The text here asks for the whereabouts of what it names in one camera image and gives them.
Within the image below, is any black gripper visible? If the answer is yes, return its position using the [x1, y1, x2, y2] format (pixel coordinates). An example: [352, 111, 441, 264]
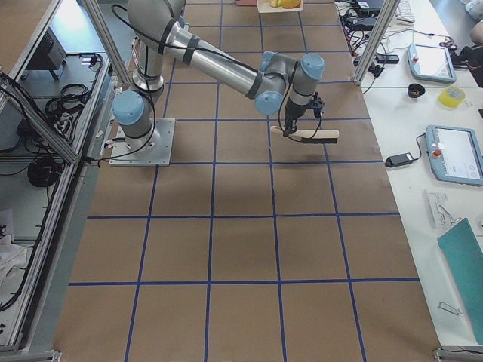
[284, 102, 306, 137]

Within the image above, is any beige hand brush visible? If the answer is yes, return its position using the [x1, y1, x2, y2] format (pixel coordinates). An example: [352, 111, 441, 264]
[270, 126, 340, 144]

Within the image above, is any orange yellow potato toy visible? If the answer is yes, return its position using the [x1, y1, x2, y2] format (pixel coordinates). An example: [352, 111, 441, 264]
[280, 0, 302, 9]

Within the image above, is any beige dustpan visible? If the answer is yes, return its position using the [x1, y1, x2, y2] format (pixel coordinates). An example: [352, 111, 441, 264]
[257, 0, 303, 14]

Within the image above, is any yellow green sponge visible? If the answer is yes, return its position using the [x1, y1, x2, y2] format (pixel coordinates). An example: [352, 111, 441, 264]
[269, 0, 281, 8]

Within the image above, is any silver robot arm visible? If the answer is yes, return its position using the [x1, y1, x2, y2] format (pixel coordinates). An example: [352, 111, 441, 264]
[122, 1, 339, 143]

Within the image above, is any black power adapter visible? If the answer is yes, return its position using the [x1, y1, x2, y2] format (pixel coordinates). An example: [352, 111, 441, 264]
[384, 152, 415, 168]

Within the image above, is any black remote device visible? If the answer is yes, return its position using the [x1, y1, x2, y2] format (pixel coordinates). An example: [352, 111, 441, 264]
[375, 54, 399, 64]

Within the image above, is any far teach pendant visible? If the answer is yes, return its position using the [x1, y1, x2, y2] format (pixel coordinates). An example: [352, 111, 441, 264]
[407, 43, 457, 84]

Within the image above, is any teach pendant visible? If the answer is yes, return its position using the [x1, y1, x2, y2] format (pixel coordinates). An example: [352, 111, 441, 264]
[407, 43, 457, 84]
[425, 125, 482, 186]

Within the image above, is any white keyboard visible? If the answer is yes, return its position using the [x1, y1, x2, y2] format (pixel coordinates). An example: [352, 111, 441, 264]
[395, 0, 415, 24]

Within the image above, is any yellow tape roll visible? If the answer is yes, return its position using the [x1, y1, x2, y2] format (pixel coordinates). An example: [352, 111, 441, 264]
[438, 86, 466, 109]

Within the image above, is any near teach pendant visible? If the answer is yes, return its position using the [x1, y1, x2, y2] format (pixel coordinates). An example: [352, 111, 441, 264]
[425, 125, 482, 186]

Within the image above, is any clear plastic packet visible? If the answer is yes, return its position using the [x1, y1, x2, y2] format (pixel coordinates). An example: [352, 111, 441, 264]
[426, 191, 463, 229]

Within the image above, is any teal folder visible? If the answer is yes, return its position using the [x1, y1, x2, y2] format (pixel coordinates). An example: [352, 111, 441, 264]
[438, 218, 482, 345]

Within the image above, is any metal allen key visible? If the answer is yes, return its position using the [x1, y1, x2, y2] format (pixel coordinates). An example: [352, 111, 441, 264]
[438, 302, 463, 316]

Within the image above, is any black electronics box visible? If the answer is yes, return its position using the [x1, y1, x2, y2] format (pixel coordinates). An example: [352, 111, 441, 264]
[26, 28, 66, 80]

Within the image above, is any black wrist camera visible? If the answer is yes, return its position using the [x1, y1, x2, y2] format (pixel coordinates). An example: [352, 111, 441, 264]
[309, 92, 325, 119]

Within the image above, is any aluminium frame post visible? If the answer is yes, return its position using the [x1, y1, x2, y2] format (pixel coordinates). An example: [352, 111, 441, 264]
[353, 0, 399, 86]

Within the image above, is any coiled black cable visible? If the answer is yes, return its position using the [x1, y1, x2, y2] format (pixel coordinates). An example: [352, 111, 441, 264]
[26, 156, 58, 189]

